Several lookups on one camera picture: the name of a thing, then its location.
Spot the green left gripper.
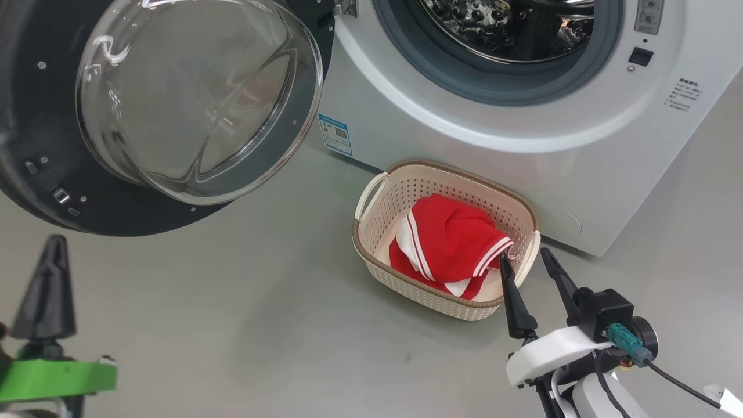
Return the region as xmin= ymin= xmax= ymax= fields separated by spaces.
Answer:
xmin=0 ymin=235 xmax=118 ymax=402

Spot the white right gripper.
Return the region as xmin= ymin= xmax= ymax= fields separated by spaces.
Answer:
xmin=499 ymin=247 xmax=613 ymax=388

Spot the red white striped collar garment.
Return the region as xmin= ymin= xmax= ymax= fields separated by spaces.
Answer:
xmin=396 ymin=193 xmax=514 ymax=283

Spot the red garment with white bands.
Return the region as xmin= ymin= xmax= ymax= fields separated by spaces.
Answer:
xmin=388 ymin=238 xmax=503 ymax=301

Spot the black round glass washer door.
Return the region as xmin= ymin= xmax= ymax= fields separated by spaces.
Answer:
xmin=0 ymin=0 xmax=336 ymax=237

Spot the white front-load washing machine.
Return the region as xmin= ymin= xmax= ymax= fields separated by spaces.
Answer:
xmin=316 ymin=0 xmax=743 ymax=257

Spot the cream perforated laundry basket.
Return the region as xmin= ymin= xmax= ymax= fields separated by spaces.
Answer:
xmin=352 ymin=160 xmax=542 ymax=322

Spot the blue white energy label sticker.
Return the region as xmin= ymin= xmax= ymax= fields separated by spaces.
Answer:
xmin=318 ymin=113 xmax=354 ymax=156

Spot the teal plug right camera cable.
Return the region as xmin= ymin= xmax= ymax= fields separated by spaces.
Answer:
xmin=607 ymin=322 xmax=723 ymax=410

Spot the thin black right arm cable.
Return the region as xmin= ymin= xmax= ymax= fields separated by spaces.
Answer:
xmin=593 ymin=351 xmax=632 ymax=418

